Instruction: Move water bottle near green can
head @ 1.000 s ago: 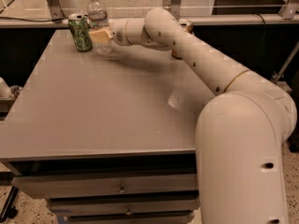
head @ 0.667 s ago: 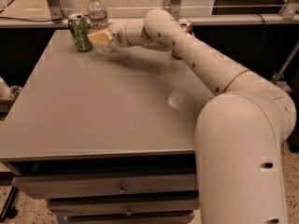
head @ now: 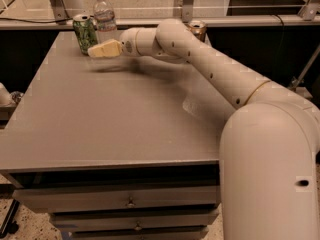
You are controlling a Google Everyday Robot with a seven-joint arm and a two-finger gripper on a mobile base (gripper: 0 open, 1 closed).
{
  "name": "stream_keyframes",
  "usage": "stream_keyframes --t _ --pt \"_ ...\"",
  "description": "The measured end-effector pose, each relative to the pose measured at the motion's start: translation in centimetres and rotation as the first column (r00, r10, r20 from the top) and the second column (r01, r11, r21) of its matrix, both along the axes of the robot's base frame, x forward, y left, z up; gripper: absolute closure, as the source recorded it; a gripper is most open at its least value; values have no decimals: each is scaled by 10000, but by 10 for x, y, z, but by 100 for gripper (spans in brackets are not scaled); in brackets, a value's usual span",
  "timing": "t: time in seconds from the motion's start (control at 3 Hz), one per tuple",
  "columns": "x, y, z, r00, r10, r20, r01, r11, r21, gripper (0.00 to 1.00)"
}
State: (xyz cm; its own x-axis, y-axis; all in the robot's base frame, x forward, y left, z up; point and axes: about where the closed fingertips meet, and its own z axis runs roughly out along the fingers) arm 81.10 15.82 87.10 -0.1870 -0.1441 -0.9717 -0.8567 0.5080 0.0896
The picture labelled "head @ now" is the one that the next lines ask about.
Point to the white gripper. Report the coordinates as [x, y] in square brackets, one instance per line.
[127, 41]

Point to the clear plastic water bottle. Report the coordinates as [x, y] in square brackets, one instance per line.
[104, 16]

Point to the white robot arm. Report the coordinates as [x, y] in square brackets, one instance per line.
[268, 146]

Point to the green soda can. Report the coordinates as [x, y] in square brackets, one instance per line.
[85, 32]

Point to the gold soda can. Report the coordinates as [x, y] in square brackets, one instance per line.
[198, 28]

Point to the grey drawer cabinet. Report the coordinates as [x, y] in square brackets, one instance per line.
[124, 121]

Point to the white object at left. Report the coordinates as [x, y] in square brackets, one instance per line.
[5, 96]

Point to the top grey drawer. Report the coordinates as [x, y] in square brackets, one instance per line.
[96, 198]

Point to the grey drawer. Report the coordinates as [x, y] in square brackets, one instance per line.
[96, 198]
[135, 220]
[172, 233]

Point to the middle grey drawer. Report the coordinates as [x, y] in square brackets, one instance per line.
[135, 220]

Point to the bottom grey drawer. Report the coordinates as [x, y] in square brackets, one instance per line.
[172, 233]

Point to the metal frame rail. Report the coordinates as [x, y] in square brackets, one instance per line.
[228, 21]

